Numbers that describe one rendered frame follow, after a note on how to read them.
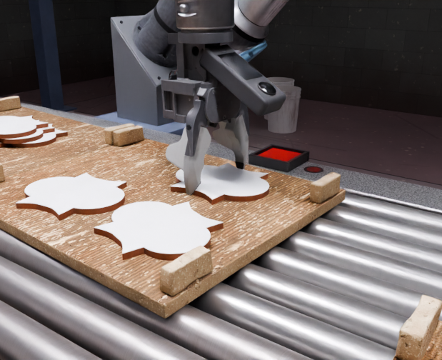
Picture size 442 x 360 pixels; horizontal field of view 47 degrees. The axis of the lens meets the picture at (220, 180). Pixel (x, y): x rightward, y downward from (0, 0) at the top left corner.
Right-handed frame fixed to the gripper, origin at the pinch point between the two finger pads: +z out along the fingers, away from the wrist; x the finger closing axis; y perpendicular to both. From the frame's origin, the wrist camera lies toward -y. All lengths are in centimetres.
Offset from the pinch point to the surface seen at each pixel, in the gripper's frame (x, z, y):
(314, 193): -2.5, -0.3, -13.5
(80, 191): 15.2, -0.4, 11.4
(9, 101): -6, -3, 66
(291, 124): -320, 82, 185
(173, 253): 19.4, 0.2, -9.8
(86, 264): 25.4, 0.9, -3.3
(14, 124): 5.7, -2.9, 43.6
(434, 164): -313, 93, 61
